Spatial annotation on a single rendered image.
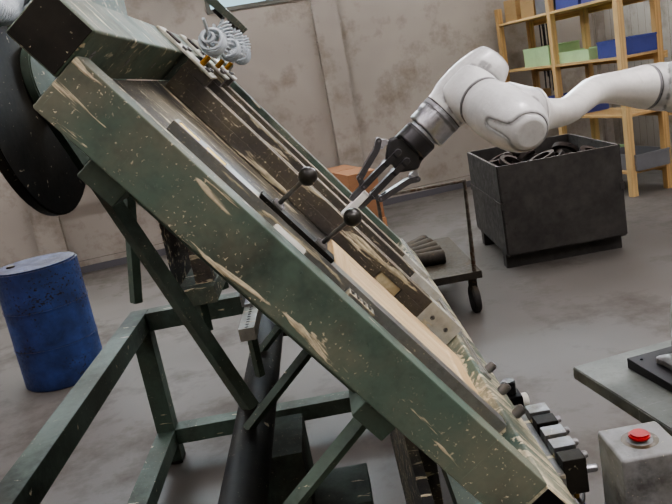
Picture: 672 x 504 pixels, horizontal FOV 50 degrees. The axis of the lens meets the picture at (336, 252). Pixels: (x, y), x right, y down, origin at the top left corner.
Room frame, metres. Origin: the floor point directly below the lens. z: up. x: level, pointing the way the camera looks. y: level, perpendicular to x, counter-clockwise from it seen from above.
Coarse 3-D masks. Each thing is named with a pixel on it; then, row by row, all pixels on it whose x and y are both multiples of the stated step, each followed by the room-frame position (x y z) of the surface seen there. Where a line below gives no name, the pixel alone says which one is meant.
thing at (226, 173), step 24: (192, 144) 1.42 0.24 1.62; (216, 168) 1.42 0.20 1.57; (240, 192) 1.42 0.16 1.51; (264, 216) 1.42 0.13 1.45; (336, 264) 1.47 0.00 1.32; (360, 288) 1.45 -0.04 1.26; (384, 312) 1.43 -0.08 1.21; (408, 336) 1.42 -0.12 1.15; (432, 360) 1.42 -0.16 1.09; (456, 384) 1.42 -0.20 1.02; (480, 408) 1.42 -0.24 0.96
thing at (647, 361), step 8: (648, 352) 1.91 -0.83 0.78; (656, 352) 1.90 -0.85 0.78; (664, 352) 1.89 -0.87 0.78; (632, 360) 1.88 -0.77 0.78; (640, 360) 1.87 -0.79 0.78; (648, 360) 1.86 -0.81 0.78; (632, 368) 1.87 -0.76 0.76; (640, 368) 1.83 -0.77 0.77; (648, 368) 1.81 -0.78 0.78; (656, 368) 1.81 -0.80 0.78; (664, 368) 1.80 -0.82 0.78; (648, 376) 1.80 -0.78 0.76; (656, 376) 1.77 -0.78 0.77; (664, 376) 1.76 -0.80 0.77; (664, 384) 1.74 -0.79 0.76
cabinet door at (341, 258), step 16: (336, 256) 1.70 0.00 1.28; (352, 272) 1.70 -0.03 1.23; (368, 288) 1.69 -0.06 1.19; (384, 288) 1.87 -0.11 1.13; (384, 304) 1.67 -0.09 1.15; (400, 304) 1.85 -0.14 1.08; (400, 320) 1.66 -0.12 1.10; (416, 320) 1.83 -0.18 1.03; (416, 336) 1.64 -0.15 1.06; (432, 336) 1.82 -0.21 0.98; (448, 352) 1.80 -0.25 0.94; (464, 368) 1.78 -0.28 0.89
